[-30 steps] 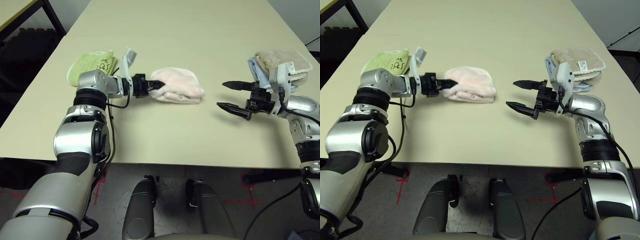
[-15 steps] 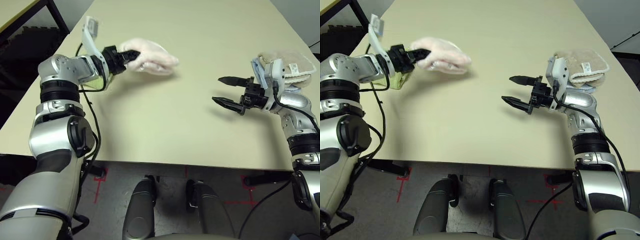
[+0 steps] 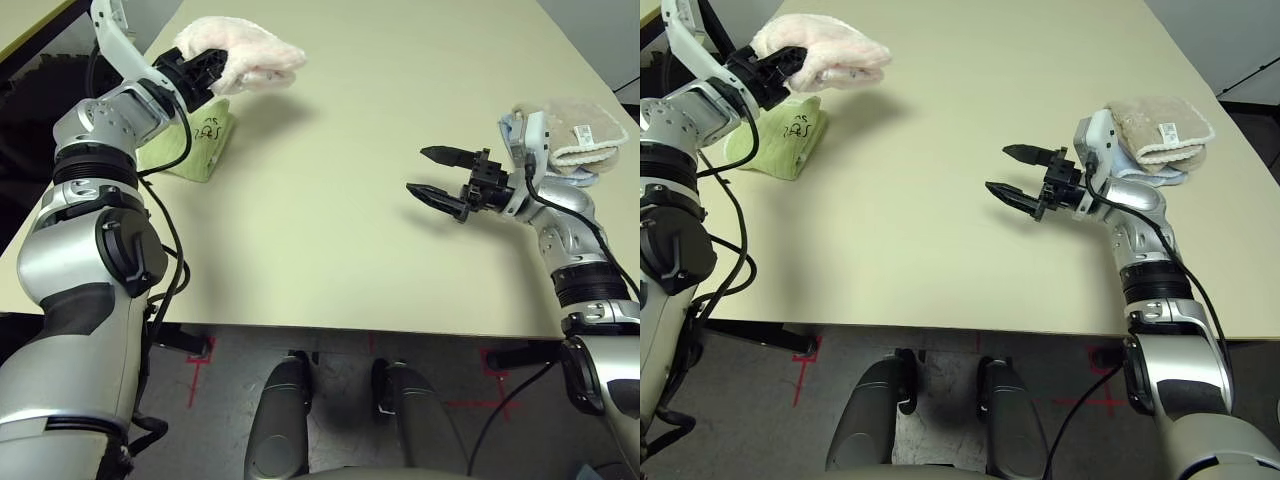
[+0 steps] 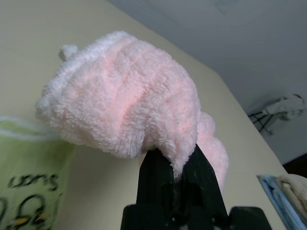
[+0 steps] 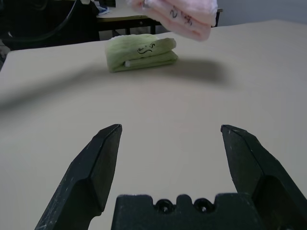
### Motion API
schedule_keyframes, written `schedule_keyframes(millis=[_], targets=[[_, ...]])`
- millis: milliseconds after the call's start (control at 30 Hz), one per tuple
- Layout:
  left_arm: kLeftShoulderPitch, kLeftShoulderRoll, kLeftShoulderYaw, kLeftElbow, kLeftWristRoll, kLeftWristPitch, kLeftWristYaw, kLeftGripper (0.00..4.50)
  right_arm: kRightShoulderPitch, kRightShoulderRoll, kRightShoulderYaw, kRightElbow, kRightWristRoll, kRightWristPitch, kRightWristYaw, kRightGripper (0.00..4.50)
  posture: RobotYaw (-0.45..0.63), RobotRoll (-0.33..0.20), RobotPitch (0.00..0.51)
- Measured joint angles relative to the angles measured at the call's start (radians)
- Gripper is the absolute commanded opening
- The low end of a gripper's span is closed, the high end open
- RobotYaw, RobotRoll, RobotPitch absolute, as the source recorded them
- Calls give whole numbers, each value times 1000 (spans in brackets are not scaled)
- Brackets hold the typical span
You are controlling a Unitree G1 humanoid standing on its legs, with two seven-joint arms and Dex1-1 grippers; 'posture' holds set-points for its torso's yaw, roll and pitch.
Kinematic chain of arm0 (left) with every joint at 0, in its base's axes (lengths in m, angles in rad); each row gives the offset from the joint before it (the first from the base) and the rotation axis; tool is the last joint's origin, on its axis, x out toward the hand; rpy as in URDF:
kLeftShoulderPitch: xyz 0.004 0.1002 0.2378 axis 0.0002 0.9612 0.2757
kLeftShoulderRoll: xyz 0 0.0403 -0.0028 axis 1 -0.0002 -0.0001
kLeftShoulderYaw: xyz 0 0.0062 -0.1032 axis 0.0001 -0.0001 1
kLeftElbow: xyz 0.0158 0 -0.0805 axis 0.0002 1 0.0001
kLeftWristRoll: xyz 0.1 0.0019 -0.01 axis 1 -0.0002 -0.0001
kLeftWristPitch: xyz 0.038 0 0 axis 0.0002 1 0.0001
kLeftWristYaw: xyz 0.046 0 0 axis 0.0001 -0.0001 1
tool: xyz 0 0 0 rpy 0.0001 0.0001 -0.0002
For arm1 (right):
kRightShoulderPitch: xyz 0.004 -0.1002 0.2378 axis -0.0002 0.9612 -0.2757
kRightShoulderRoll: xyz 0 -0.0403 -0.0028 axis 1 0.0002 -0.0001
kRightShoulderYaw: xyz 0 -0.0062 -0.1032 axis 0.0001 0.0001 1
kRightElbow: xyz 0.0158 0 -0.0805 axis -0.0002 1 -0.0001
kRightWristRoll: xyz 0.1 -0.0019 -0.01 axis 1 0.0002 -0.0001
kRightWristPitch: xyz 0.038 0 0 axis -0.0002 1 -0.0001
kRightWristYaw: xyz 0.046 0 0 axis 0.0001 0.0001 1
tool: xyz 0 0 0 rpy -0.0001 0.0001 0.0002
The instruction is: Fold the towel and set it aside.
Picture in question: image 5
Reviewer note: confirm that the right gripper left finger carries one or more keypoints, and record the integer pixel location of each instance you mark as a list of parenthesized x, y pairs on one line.
[(93, 172)]

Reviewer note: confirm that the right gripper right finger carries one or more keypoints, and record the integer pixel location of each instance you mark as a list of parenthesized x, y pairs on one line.
[(251, 163)]

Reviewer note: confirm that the green folded towel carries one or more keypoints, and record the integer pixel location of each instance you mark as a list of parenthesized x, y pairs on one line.
[(134, 51)]

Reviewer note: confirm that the pink fluffy towel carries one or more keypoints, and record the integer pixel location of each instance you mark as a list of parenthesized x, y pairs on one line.
[(187, 19)]

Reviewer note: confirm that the black-framed side table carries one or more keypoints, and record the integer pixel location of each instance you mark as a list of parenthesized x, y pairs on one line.
[(124, 16)]

